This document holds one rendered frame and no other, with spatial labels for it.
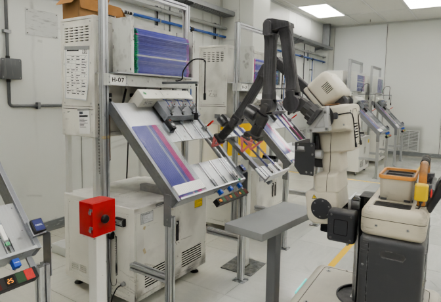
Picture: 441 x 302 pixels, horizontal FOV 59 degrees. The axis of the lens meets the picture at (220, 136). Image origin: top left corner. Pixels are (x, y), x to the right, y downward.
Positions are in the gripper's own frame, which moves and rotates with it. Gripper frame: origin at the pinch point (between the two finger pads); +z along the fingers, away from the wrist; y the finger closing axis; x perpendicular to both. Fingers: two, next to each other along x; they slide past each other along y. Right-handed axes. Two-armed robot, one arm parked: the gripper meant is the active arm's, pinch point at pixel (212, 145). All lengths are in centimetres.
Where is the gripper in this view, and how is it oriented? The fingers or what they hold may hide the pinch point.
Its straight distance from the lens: 259.0
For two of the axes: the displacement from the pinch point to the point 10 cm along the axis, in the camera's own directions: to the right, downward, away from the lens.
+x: 5.8, 7.5, -3.1
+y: -5.5, 0.8, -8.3
